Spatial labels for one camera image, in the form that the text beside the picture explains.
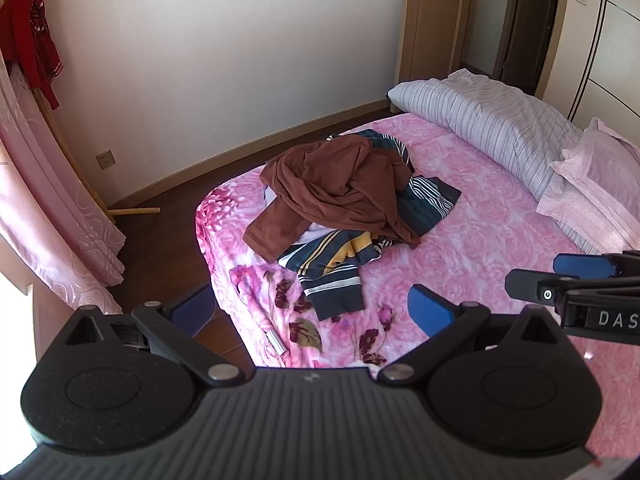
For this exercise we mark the brown garment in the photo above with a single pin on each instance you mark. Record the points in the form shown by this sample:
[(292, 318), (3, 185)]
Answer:
[(340, 185)]

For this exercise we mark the pink pillow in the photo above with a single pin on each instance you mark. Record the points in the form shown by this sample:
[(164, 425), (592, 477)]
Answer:
[(595, 185)]

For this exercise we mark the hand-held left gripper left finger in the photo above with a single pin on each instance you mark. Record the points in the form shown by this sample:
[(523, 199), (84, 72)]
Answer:
[(192, 307)]

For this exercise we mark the pink curtain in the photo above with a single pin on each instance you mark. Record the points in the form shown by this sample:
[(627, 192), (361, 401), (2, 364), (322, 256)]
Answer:
[(45, 200)]

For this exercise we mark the brown wooden door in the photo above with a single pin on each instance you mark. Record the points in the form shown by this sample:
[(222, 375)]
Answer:
[(430, 35)]

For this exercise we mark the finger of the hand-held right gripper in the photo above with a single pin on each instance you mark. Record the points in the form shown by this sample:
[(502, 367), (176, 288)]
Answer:
[(582, 265), (522, 285)]

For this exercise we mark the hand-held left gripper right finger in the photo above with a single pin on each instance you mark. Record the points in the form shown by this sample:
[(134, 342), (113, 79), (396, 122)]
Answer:
[(430, 307)]

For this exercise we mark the pink floral blanket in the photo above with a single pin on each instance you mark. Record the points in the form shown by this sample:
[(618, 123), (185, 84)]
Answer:
[(475, 220)]

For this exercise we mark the navy yellow striped sweater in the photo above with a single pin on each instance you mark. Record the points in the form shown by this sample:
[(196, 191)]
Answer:
[(330, 280)]

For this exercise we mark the grey striped duvet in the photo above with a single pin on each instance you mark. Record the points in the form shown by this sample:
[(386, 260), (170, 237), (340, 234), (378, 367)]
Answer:
[(490, 115)]

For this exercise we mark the beige wall socket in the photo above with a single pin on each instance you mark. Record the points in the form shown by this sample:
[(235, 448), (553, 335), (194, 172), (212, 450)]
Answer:
[(105, 160)]

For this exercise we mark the cream wardrobe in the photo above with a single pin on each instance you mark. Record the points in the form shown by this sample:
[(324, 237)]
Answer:
[(610, 60)]

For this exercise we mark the red garment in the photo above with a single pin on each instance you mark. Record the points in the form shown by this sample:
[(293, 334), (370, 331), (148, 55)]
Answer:
[(30, 35)]

